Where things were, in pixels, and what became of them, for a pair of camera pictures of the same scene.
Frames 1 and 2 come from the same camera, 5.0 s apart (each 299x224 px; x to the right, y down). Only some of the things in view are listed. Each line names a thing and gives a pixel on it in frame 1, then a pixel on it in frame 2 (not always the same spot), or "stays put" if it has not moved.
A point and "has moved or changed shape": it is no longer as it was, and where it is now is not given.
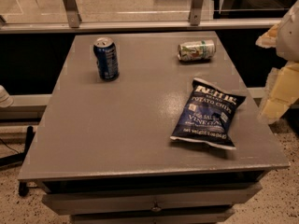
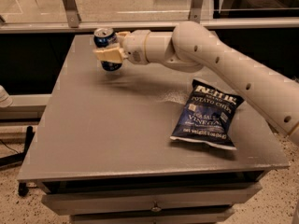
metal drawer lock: (156, 208) stays put
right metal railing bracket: (197, 2) stays put
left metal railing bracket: (71, 6) stays put
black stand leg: (20, 157) stays put
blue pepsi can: (106, 56) has moved or changed shape
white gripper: (289, 35) to (135, 47)
